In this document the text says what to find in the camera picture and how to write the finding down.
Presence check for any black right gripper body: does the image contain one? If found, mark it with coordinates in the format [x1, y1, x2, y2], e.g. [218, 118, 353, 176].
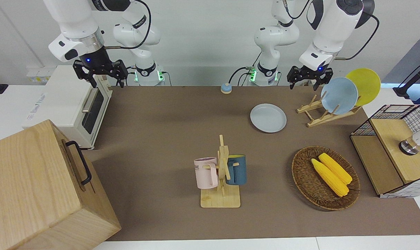
[73, 47, 129, 78]

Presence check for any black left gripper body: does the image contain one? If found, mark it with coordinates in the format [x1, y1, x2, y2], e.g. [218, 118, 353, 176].
[287, 65, 334, 84]

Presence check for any gray plate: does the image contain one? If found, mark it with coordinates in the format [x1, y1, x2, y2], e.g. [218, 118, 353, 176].
[250, 103, 287, 133]

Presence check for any light blue plate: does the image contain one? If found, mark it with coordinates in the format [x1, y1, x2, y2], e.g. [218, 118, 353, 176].
[320, 77, 359, 115]

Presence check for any wooden plate rack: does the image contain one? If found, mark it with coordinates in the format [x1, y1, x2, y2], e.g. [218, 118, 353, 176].
[297, 94, 362, 128]

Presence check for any yellow plate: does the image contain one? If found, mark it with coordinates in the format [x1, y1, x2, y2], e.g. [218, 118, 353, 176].
[345, 68, 381, 107]

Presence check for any white toaster oven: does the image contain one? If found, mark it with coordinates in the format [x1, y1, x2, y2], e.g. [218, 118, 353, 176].
[22, 65, 113, 150]

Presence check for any brown table mat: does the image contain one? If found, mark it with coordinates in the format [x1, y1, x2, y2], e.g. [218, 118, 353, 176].
[82, 86, 420, 241]

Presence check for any yellow corn cob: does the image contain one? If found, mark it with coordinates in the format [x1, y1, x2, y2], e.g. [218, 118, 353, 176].
[311, 158, 350, 197]
[318, 153, 353, 185]

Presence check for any brown wicker basket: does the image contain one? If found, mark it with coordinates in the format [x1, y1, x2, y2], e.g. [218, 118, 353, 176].
[292, 146, 361, 211]

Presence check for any dark blue mug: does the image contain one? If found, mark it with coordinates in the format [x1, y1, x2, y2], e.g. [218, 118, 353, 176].
[226, 155, 247, 185]

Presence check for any large wooden box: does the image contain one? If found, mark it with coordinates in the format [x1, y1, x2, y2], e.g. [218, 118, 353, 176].
[0, 119, 122, 250]

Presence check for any pink mug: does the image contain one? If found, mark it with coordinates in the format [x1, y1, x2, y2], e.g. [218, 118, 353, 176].
[194, 157, 219, 190]

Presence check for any wooden mug tree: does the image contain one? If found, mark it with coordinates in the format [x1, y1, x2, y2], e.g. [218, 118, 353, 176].
[200, 135, 241, 208]

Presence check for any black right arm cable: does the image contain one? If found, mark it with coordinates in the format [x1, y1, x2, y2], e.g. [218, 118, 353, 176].
[104, 0, 152, 50]

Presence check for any white wall socket strip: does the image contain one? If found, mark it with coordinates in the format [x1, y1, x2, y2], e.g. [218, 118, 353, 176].
[26, 68, 57, 83]

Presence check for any black box handle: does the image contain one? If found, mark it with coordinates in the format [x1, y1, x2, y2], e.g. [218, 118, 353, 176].
[65, 141, 92, 185]

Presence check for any wire shelf with grid cloth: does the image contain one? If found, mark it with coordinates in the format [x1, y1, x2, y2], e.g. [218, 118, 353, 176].
[350, 104, 420, 198]

